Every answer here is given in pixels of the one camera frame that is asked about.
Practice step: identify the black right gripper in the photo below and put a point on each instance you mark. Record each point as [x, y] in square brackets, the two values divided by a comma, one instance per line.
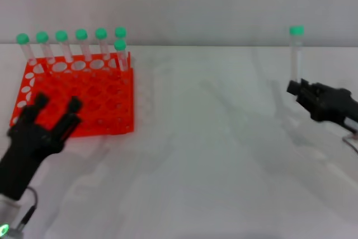
[327, 103]

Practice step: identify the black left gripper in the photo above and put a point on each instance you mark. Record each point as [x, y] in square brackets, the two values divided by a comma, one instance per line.
[28, 155]

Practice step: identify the green capped clear test tube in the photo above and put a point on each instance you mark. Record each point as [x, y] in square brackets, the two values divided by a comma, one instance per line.
[120, 44]
[61, 35]
[101, 33]
[81, 34]
[42, 37]
[296, 30]
[22, 38]
[120, 32]

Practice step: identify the red plastic test tube rack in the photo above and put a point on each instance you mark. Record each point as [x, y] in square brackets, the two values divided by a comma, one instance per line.
[106, 102]

